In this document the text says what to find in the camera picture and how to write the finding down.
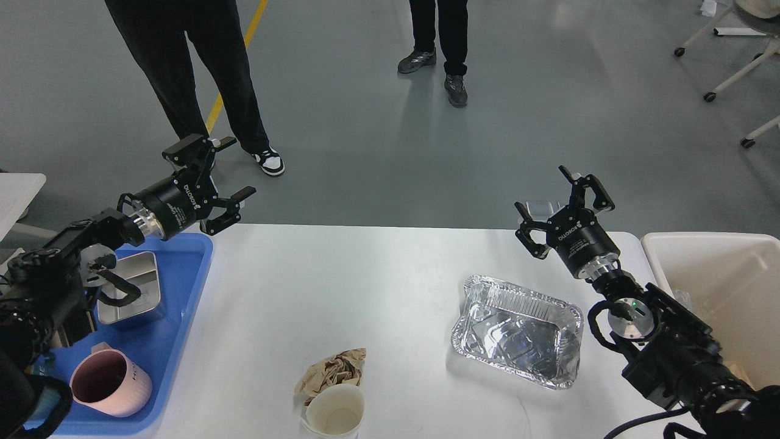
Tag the white paper cup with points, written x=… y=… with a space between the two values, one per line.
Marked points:
x=336 y=412

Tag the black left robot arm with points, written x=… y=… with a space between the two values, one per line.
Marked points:
x=53 y=290

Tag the crumpled brown paper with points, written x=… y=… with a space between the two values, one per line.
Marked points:
x=343 y=368

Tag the white side table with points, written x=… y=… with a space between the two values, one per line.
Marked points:
x=17 y=192

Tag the person with grey shoes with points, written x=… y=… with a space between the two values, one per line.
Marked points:
x=447 y=20

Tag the beige plastic bin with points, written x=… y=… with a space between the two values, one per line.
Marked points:
x=733 y=283

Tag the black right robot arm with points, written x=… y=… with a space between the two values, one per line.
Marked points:
x=672 y=358

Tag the pink ribbed mug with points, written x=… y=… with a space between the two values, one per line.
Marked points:
x=108 y=381

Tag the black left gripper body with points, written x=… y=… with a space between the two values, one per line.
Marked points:
x=173 y=204

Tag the aluminium foil tray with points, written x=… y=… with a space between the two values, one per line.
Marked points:
x=519 y=331

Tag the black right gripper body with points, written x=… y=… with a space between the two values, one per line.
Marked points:
x=583 y=245

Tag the blue plastic tray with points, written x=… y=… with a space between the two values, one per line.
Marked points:
x=157 y=347

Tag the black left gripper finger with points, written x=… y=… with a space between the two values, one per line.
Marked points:
x=231 y=214
x=195 y=155

